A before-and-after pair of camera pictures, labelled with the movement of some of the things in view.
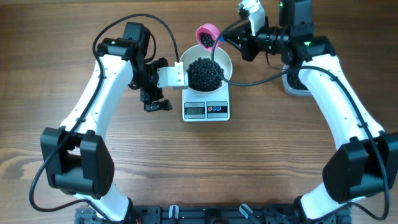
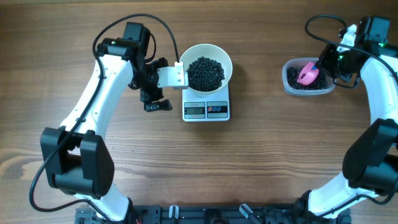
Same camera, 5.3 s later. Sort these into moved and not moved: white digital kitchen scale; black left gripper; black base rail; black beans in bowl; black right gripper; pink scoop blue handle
Moved: black right gripper; pink scoop blue handle
Not moved: black beans in bowl; black left gripper; white digital kitchen scale; black base rail
